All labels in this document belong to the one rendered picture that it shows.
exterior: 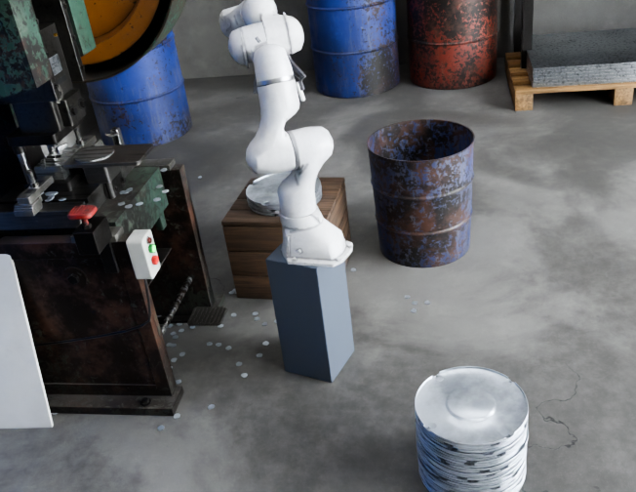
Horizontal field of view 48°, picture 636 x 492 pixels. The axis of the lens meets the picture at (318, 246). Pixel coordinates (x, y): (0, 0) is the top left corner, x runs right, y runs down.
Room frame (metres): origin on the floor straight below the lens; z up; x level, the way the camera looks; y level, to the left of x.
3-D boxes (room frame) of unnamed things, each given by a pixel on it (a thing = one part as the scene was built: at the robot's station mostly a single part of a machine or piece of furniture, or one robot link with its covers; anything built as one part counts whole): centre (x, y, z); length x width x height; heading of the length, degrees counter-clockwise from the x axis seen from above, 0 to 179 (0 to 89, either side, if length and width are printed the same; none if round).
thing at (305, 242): (1.90, 0.01, 0.52); 0.22 x 0.19 x 0.14; 59
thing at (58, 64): (2.12, 0.74, 1.04); 0.17 x 0.15 x 0.30; 78
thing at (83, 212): (1.75, 0.62, 0.72); 0.07 x 0.06 x 0.08; 78
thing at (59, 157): (2.12, 0.77, 0.76); 0.15 x 0.09 x 0.05; 168
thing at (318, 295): (1.92, 0.04, 0.23); 0.18 x 0.18 x 0.45; 59
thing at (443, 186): (2.60, -0.45, 0.24); 0.42 x 0.42 x 0.48
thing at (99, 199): (2.13, 0.78, 0.68); 0.45 x 0.30 x 0.06; 168
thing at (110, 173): (2.09, 0.61, 0.72); 0.25 x 0.14 x 0.14; 78
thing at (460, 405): (1.38, -0.34, 0.24); 0.29 x 0.29 x 0.01
